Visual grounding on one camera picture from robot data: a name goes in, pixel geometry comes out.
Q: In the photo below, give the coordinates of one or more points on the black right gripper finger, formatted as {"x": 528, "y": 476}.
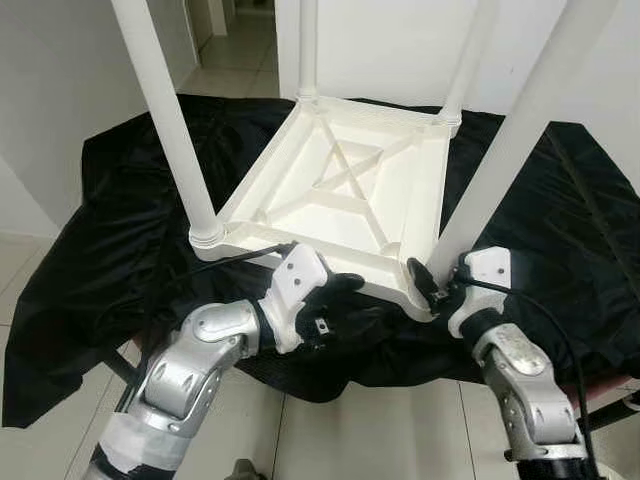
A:
{"x": 420, "y": 280}

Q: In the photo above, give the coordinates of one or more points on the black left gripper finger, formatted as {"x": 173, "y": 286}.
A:
{"x": 345, "y": 283}
{"x": 355, "y": 318}

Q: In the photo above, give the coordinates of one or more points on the white plastic children table top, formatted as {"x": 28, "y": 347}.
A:
{"x": 400, "y": 200}

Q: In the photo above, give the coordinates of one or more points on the white plastic table leg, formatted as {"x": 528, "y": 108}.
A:
{"x": 520, "y": 120}
{"x": 470, "y": 60}
{"x": 165, "y": 110}
{"x": 308, "y": 50}

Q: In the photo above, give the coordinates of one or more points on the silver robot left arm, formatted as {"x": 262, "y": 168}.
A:
{"x": 190, "y": 370}

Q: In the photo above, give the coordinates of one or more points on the black table cloth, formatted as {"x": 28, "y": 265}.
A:
{"x": 100, "y": 200}

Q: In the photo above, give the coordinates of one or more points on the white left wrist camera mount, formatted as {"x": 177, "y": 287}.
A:
{"x": 300, "y": 280}

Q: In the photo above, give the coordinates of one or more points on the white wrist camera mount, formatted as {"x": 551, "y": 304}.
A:
{"x": 490, "y": 268}
{"x": 300, "y": 280}

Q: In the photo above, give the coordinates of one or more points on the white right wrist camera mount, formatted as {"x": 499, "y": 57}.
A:
{"x": 490, "y": 268}

